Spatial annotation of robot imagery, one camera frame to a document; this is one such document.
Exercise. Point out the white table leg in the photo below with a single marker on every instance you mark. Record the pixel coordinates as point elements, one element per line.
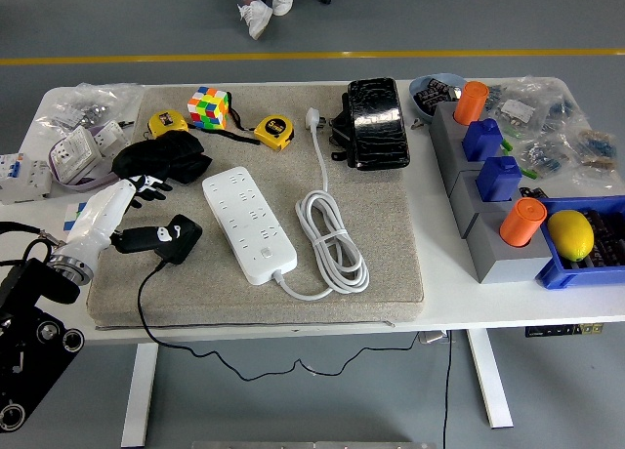
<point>490,380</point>
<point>139,395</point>

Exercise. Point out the loose black components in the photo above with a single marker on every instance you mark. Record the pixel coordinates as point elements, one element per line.
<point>532,192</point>

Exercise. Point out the light blue bowl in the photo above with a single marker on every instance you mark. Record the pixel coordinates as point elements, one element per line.
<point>414,97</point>

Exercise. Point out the clear bag of resistors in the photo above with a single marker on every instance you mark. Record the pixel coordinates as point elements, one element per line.
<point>561,107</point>
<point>544,153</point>
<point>598,146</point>

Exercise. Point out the metal bracket under table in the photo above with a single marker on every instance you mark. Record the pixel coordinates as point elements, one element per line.
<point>434,338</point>

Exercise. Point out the black cloth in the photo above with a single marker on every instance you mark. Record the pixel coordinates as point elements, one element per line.
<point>161,156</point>

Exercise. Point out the black plug adapter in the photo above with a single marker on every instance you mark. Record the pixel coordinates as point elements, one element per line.
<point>188,234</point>

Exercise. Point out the large colourful puzzle cube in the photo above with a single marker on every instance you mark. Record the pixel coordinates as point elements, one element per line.
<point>207,107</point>

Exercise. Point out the yellow tape measure 5m print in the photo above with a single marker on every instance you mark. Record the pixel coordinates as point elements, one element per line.
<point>273,129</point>

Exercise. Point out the small green plastic piece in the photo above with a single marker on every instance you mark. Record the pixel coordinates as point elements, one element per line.
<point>508,145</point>
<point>529,173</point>

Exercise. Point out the orange cylinder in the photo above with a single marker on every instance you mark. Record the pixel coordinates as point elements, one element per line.
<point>520,222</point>
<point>471,102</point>

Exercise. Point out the grey holder block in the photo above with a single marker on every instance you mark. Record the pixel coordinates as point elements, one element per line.
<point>508,268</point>
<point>442,122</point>
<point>451,156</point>
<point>464,195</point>

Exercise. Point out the white circuit breaker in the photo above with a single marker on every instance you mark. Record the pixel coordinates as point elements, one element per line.
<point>24,175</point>

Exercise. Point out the yellow lemon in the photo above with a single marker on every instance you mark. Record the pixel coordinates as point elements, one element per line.
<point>571,234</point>

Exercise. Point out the white power strip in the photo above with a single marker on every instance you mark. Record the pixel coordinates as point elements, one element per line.
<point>244,215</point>

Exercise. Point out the glossy black case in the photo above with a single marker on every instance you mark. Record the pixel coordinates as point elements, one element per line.
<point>378,122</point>

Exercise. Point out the small black pin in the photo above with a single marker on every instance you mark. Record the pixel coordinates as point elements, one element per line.
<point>128,123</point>

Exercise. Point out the blue peg block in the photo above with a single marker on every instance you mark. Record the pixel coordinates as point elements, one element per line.
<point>481,139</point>
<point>498,178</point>

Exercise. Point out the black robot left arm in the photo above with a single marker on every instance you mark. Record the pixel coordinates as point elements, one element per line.
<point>29,332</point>

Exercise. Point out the dark components in bowl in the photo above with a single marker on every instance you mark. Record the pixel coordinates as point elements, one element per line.
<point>432,95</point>

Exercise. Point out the small colourful puzzle cube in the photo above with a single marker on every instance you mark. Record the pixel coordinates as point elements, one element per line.
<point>72,217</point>

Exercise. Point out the small metal clip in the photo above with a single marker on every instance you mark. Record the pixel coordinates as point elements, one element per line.
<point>416,123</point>

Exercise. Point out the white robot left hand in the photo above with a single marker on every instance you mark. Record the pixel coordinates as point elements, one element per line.
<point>97,215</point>

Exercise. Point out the table control panel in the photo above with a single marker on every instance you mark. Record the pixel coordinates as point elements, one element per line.
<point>561,330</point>

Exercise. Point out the yellow tape measure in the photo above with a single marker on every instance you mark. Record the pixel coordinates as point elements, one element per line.
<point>166,122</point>

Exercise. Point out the clear bag of screws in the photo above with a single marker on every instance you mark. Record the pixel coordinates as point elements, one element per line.
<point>83,110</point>

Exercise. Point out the white socket module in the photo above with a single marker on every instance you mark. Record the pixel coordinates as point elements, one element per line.
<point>73,151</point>
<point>110,136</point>

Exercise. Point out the grey-brown mat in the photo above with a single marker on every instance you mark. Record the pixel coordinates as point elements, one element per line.
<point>381,224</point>

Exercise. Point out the dark components in bin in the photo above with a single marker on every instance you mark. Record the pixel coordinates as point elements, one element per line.
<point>608,239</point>

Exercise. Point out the clear bag white parts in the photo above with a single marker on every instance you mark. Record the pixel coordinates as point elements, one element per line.
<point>517,110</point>

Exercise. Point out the blue plastic bin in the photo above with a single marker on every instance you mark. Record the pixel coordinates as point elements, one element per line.
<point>561,273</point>

